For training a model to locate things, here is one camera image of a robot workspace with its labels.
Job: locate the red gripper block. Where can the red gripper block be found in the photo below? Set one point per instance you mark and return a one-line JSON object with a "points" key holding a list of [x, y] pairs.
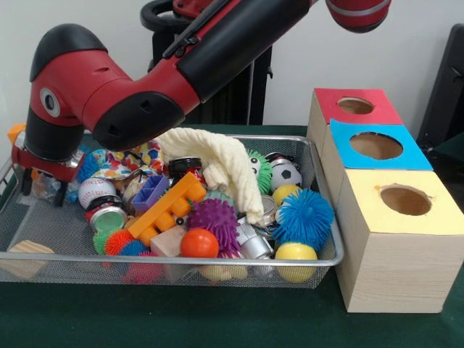
{"points": [[47, 165]]}

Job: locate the clear plastic packet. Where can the clear plastic packet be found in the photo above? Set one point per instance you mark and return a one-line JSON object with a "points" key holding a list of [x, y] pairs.
{"points": [[45, 187]]}

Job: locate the orange toy building block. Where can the orange toy building block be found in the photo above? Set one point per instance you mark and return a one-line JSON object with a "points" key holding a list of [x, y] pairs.
{"points": [[16, 133], [167, 210]]}

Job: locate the colourful patterned cloth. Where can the colourful patterned cloth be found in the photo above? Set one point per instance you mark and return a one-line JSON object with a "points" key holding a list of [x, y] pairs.
{"points": [[138, 161]]}

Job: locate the cream knitted cloth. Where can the cream knitted cloth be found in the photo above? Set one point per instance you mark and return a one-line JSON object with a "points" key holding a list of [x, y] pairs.
{"points": [[225, 159]]}

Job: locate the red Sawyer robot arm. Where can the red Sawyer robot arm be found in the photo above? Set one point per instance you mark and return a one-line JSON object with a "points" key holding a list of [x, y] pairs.
{"points": [[145, 94]]}

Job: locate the shallow clear mesh bin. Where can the shallow clear mesh bin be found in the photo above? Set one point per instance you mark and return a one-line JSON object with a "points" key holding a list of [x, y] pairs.
{"points": [[239, 274]]}

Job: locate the wooden box with three holes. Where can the wooden box with three holes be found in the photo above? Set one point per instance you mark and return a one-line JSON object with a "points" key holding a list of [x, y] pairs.
{"points": [[391, 268]]}

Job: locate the white baseball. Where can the white baseball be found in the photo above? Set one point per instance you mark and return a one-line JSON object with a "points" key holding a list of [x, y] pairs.
{"points": [[96, 193]]}

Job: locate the dark metal can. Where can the dark metal can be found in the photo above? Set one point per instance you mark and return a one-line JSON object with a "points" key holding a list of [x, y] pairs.
{"points": [[109, 217]]}

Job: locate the flat wooden block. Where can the flat wooden block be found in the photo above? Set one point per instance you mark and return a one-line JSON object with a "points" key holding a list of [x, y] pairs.
{"points": [[25, 264]]}

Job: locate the purple toy building block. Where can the purple toy building block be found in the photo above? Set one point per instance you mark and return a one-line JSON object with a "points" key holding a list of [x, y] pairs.
{"points": [[150, 193]]}

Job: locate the orange ball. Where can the orange ball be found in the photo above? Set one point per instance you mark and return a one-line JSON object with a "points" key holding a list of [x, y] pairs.
{"points": [[200, 243]]}

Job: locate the purple spiky ball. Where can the purple spiky ball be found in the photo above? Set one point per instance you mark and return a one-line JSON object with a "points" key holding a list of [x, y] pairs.
{"points": [[215, 223]]}

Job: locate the dark green table cloth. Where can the dark green table cloth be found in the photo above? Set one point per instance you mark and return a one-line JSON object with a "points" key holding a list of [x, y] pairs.
{"points": [[217, 319]]}

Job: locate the small soccer ball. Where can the small soccer ball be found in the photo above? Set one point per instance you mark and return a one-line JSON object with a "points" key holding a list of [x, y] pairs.
{"points": [[286, 174]]}

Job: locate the yellow ball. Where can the yellow ball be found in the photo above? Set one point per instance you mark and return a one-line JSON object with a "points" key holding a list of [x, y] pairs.
{"points": [[297, 254]]}

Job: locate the large blue spiky ball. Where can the large blue spiky ball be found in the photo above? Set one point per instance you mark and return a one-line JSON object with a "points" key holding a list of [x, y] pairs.
{"points": [[305, 217]]}

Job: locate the black chair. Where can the black chair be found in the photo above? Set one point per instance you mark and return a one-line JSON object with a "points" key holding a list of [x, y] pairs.
{"points": [[446, 94]]}

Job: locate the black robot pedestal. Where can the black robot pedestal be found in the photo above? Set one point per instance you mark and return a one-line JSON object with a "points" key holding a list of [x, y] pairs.
{"points": [[239, 101]]}

